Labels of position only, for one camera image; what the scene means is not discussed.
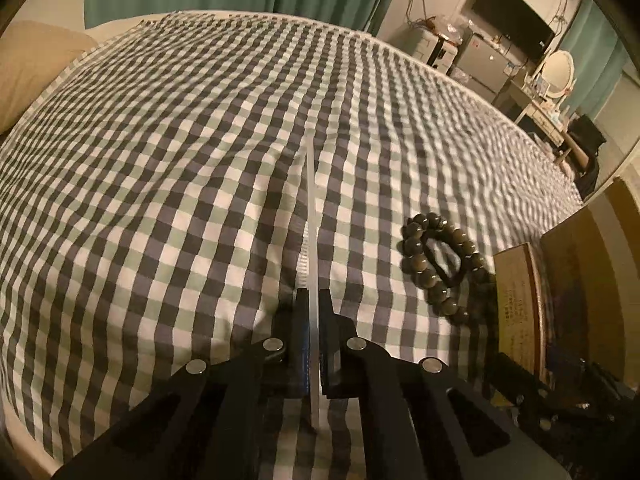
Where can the white oval mirror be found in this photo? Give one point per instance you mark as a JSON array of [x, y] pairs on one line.
[[556, 72]]

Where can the black chair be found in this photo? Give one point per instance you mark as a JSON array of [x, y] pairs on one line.
[[585, 140]]

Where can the grey mini fridge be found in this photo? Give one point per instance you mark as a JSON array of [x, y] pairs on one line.
[[475, 60]]

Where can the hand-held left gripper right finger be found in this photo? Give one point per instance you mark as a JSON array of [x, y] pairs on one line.
[[330, 345]]

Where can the black television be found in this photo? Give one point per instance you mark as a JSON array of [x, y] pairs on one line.
[[510, 15]]

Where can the beige pillow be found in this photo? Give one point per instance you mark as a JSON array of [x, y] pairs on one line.
[[35, 65]]

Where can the white vanity desk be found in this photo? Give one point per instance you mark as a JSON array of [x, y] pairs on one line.
[[540, 115]]

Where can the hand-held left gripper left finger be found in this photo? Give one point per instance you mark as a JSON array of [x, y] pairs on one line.
[[300, 340]]

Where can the large cardboard box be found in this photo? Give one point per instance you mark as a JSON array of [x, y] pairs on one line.
[[600, 260]]

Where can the white bed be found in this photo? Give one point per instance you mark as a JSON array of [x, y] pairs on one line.
[[107, 26]]

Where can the brown kraft box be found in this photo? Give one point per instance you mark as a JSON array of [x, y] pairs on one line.
[[517, 300]]

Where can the checkered cloth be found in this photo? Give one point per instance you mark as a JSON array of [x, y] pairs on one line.
[[175, 160]]

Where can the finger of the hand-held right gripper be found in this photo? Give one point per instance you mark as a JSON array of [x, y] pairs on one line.
[[520, 385]]

